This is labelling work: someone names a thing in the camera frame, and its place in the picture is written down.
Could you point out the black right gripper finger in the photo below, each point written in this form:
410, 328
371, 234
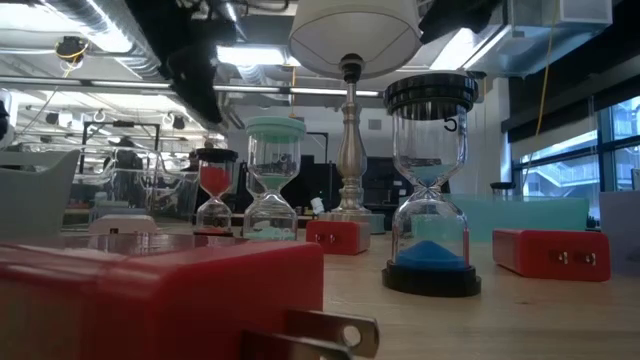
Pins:
460, 17

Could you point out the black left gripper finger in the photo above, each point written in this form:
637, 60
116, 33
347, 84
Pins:
192, 75

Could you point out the mint green hourglass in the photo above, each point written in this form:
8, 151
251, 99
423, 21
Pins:
274, 130

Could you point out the red sand hourglass black caps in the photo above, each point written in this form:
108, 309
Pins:
215, 180

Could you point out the red charger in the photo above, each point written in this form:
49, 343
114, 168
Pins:
150, 300
530, 252
340, 239

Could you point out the blue sand hourglass marked five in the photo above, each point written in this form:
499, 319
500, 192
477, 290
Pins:
430, 280

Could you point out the table lamp white shade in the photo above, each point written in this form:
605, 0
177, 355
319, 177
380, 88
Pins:
350, 30

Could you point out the black ceiling sensor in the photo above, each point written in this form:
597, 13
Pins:
71, 48

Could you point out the clear plastic bin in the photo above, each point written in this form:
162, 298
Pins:
165, 200

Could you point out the light blue charger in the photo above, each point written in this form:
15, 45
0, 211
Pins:
115, 209

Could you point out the white lamp tag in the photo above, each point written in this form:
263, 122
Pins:
318, 205

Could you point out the window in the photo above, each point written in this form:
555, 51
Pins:
565, 165

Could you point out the grey plastic bin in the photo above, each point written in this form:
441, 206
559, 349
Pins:
35, 200

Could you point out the teal plastic tray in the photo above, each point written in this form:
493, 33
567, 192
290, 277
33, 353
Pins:
525, 215

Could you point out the black gantry frame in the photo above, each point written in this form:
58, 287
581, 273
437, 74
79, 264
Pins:
120, 123

